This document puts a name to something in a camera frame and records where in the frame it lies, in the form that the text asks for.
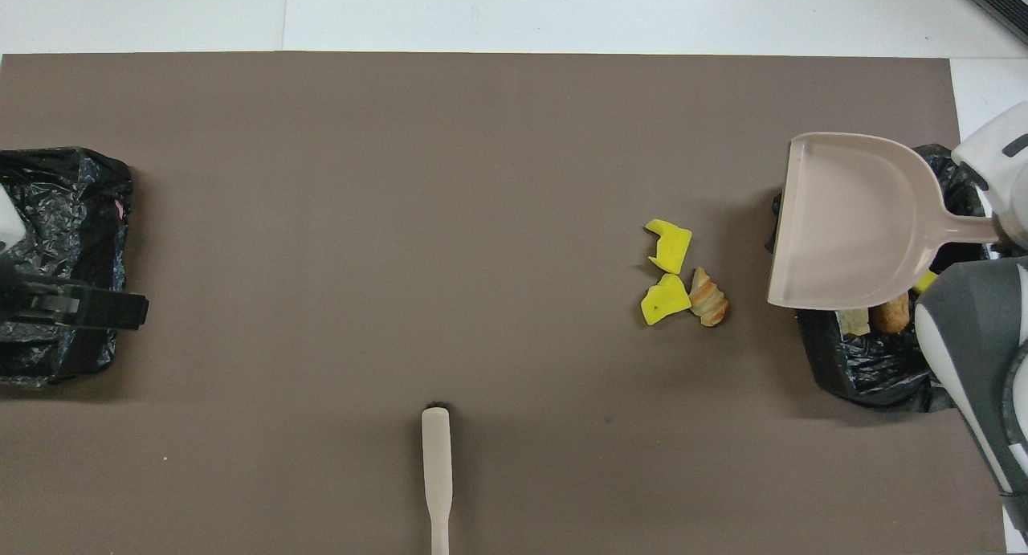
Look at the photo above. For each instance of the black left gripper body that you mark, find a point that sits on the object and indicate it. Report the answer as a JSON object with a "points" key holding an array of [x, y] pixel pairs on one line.
{"points": [[16, 298]]}

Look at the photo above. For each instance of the beige brush black bristles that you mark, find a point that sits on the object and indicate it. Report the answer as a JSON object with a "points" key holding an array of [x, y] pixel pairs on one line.
{"points": [[437, 459]]}

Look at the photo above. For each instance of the yellow sponge chunk with dot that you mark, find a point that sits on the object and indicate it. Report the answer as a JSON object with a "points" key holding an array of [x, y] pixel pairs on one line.
{"points": [[664, 299]]}

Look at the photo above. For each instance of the hook shaped yellow sponge piece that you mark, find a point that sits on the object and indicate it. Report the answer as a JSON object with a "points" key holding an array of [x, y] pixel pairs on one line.
{"points": [[671, 248]]}

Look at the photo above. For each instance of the striped croissant piece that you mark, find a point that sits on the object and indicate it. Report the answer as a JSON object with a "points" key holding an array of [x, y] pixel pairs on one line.
{"points": [[854, 322], [708, 298]]}

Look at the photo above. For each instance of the beige plastic dustpan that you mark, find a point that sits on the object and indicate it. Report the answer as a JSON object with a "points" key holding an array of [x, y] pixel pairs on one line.
{"points": [[851, 218]]}

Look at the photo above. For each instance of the brown oval bread roll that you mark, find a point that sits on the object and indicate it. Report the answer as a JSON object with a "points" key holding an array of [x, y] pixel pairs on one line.
{"points": [[890, 314]]}

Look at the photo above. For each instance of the small yellow sponge wedge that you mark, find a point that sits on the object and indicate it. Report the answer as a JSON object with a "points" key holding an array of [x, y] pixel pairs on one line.
{"points": [[925, 282]]}

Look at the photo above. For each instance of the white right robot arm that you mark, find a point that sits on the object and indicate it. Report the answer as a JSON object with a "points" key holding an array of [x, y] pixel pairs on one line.
{"points": [[980, 346]]}

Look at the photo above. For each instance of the black bag bin pink tag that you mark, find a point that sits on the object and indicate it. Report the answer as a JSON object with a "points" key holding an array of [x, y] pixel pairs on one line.
{"points": [[72, 218]]}

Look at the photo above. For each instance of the black bag lined bin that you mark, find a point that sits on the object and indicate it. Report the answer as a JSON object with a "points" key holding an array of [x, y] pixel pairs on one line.
{"points": [[867, 370]]}

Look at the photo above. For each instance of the brown table mat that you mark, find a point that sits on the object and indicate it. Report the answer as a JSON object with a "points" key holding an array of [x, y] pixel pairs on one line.
{"points": [[514, 113]]}

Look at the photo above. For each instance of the dark ribbed panel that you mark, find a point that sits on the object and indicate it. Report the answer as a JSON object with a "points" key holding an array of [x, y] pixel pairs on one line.
{"points": [[1000, 1]]}

